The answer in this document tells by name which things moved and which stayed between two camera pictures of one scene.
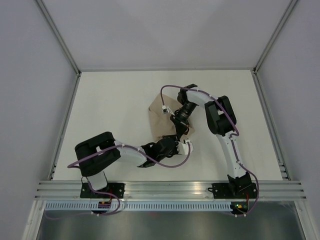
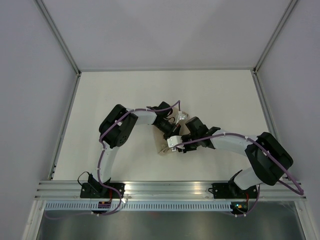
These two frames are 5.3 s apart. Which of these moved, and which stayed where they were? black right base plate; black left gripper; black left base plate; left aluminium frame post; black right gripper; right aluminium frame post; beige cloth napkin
Moved: beige cloth napkin; black left gripper; black right gripper
Stayed: black right base plate; left aluminium frame post; black left base plate; right aluminium frame post
